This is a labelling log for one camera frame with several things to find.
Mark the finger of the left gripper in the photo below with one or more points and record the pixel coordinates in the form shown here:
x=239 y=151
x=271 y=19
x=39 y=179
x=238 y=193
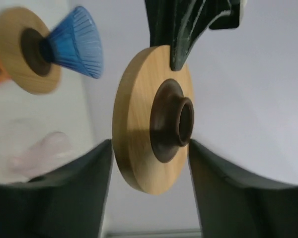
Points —
x=179 y=23

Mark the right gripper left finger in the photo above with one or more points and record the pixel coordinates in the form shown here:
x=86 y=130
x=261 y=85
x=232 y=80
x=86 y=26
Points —
x=65 y=203

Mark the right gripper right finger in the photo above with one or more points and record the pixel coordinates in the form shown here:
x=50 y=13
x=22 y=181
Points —
x=235 y=203

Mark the blue glass dripper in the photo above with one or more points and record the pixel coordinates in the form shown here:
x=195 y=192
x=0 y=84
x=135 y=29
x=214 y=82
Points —
x=75 y=44

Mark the pink glass dripper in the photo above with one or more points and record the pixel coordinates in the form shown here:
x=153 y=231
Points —
x=51 y=152

